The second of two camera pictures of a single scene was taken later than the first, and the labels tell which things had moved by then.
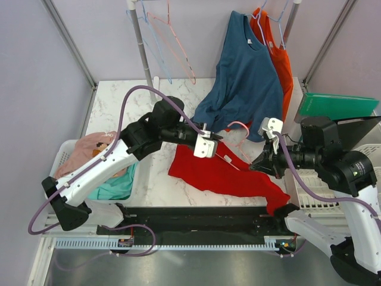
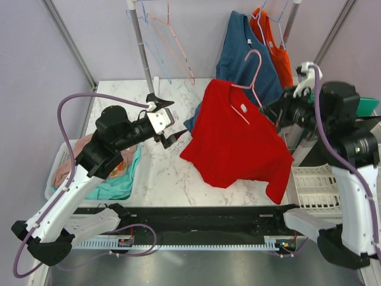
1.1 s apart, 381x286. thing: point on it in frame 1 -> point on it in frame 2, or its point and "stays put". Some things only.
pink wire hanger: x=243 y=145 -> x=251 y=86
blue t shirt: x=247 y=87 stays put
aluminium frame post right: x=328 y=43 stays put
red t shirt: x=226 y=173 -> x=233 y=139
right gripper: x=269 y=162 -> x=278 y=112
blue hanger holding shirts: x=276 y=21 stays put
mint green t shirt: x=116 y=188 stays put
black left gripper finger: x=215 y=136 -> x=159 y=102
